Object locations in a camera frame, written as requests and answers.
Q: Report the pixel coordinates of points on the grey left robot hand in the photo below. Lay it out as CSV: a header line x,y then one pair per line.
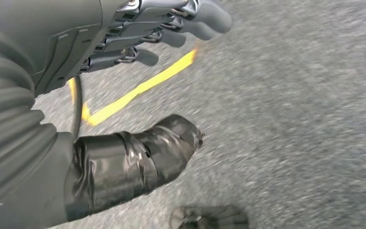
x,y
60,25

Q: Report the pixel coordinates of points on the yellow floor tape marking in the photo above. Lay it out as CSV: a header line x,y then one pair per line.
x,y
123,100

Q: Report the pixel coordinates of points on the black robot foot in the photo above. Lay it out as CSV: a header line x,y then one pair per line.
x,y
208,218

